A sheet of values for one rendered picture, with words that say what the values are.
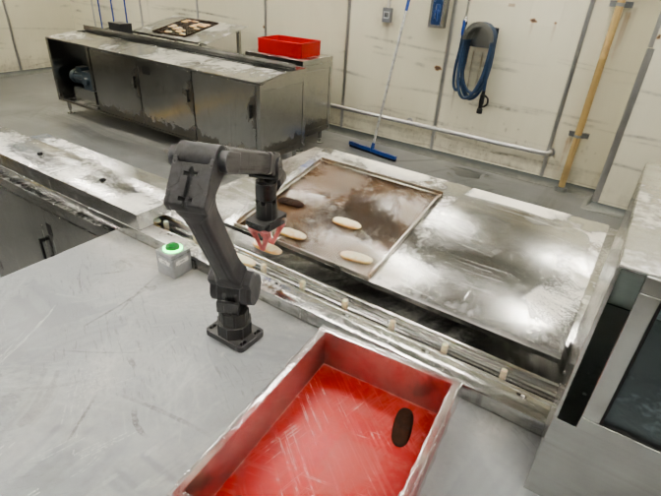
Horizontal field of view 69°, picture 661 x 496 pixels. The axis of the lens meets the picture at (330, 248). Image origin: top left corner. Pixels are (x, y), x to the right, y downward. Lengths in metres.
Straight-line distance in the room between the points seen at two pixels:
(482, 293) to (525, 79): 3.58
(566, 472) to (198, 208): 0.77
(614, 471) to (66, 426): 0.98
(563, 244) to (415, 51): 3.74
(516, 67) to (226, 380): 4.09
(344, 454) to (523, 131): 4.12
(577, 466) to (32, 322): 1.23
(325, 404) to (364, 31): 4.59
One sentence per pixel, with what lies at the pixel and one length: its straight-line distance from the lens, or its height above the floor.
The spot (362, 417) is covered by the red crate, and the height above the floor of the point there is 0.82.
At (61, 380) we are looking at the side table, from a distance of 1.22.
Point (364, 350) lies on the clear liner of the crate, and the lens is 1.06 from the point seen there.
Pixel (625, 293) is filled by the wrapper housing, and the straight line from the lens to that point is 1.35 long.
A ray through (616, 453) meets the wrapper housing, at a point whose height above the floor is 1.00.
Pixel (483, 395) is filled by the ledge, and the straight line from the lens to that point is 1.11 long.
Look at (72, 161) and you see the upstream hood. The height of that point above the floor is 0.92.
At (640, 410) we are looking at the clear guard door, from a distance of 0.86.
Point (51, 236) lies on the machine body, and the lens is 2.21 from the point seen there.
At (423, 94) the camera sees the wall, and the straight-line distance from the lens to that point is 5.07.
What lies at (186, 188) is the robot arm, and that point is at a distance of 0.86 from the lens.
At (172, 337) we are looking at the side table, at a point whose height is 0.82.
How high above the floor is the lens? 1.62
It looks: 30 degrees down
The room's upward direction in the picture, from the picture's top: 4 degrees clockwise
